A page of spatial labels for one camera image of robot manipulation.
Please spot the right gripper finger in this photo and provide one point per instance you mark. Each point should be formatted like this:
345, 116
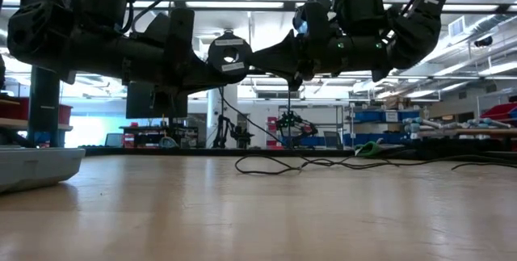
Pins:
282, 57

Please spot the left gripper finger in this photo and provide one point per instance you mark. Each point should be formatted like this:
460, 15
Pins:
202, 85
202, 69

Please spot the small black robot arm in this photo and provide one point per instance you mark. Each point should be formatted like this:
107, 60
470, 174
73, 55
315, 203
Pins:
222, 131

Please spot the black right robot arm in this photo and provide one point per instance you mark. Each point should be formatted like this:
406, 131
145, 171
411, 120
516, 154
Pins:
416, 39

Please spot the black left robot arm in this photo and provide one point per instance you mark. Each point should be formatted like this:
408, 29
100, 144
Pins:
40, 30

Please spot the black red robot arm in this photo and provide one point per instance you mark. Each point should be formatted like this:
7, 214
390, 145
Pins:
295, 121

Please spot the white building pillar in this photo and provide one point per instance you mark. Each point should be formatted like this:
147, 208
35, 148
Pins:
214, 107

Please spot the black monitor screen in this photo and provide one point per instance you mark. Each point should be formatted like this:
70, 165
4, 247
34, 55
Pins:
137, 109

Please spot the black overhead light bar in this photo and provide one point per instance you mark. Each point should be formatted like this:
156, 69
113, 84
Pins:
242, 5

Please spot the red white parts rack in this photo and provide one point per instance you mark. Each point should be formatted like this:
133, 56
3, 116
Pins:
272, 131

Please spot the cluttered dark desk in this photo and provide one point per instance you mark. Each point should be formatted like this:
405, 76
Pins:
145, 136

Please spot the blue bin shelving rack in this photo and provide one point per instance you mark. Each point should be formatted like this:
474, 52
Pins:
379, 116

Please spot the red storage bin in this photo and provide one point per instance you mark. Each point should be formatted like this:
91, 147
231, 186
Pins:
501, 112
65, 114

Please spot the black ceiling device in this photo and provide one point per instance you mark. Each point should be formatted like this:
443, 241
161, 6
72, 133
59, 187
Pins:
483, 41

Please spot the wooden workbench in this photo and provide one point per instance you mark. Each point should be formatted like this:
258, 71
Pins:
476, 131

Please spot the grey tool case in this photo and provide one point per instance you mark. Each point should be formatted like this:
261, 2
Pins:
36, 168

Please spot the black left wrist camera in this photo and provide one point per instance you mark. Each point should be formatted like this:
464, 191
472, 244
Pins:
155, 30

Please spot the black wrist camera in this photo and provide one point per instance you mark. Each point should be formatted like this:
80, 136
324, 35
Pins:
317, 14
155, 30

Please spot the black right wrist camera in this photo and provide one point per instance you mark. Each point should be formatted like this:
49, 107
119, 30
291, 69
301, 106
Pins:
317, 14

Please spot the black vertical frame post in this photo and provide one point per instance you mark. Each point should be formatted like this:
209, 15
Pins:
44, 111

